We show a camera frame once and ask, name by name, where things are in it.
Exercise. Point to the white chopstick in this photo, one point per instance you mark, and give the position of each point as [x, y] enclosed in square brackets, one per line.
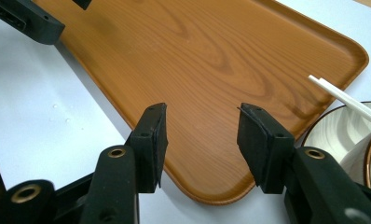
[351, 99]
[345, 101]

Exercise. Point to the white cup with brown rim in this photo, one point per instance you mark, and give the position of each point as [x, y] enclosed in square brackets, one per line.
[357, 158]

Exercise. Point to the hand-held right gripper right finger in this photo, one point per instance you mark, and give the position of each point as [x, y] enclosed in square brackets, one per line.
[311, 186]

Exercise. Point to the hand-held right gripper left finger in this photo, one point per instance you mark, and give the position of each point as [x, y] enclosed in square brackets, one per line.
[118, 186]

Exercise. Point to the white bowl with brown rim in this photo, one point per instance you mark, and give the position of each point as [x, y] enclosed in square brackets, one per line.
[329, 137]

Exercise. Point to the brown wood-grain tray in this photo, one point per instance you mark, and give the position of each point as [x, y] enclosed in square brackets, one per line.
[205, 62]

